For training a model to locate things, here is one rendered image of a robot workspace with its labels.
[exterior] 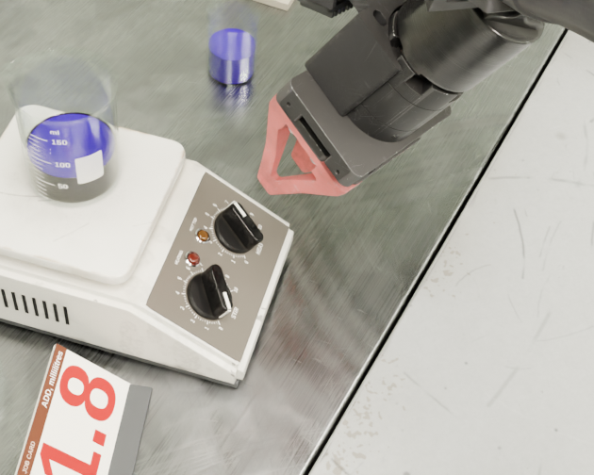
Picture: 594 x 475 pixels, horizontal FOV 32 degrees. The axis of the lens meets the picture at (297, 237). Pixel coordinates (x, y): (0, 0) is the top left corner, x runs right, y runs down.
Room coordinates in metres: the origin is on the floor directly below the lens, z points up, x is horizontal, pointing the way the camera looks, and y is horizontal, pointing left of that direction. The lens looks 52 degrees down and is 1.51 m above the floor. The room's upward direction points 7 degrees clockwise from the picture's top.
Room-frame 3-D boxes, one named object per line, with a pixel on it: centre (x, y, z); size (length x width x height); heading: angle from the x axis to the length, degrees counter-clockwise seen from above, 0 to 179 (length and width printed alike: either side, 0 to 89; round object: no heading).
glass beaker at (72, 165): (0.44, 0.15, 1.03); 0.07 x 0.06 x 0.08; 79
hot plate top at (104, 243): (0.43, 0.15, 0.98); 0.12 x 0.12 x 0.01; 80
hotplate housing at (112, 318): (0.42, 0.12, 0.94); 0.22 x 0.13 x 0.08; 80
